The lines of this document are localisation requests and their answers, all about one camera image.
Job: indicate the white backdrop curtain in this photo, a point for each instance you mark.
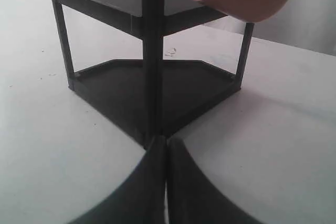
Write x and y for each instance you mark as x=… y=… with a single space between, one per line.
x=307 y=24

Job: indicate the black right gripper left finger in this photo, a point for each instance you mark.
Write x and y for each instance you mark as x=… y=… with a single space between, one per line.
x=140 y=198

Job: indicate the black two-tier metal rack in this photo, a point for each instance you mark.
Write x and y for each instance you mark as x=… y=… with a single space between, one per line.
x=150 y=97

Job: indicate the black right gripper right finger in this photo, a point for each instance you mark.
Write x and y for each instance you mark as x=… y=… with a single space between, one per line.
x=192 y=198

